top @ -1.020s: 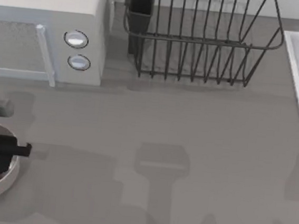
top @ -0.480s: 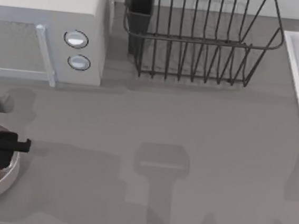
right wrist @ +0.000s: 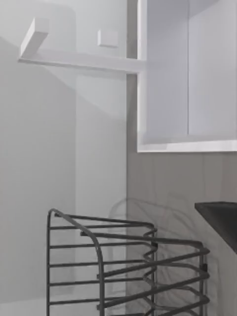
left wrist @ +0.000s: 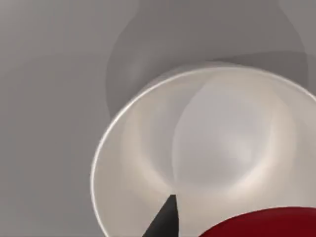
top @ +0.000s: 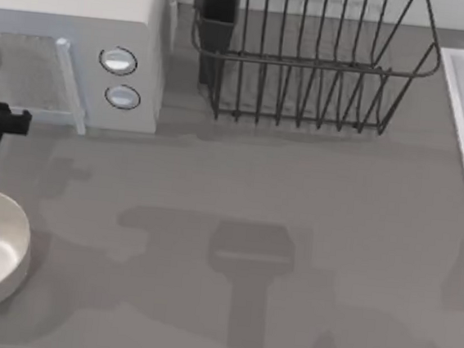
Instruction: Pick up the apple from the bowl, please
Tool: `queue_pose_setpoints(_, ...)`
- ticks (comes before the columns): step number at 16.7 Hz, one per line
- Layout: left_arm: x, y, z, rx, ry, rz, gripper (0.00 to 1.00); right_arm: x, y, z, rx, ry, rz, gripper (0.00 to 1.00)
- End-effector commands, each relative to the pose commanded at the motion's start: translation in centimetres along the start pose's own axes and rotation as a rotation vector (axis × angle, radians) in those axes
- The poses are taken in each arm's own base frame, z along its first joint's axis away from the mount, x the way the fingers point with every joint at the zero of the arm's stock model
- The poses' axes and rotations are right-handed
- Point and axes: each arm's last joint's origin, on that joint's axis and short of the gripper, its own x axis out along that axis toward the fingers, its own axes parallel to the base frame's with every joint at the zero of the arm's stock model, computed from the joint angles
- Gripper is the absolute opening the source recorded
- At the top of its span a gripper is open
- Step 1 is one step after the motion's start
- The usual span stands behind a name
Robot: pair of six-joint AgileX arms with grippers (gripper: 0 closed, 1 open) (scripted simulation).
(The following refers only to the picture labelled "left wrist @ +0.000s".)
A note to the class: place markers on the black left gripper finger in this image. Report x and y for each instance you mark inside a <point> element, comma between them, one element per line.
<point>168,219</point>

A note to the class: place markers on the dark red round object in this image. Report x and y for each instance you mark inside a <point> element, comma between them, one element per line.
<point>266,223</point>

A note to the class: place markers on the white bowl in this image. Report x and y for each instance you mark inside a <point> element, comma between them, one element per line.
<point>222,138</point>

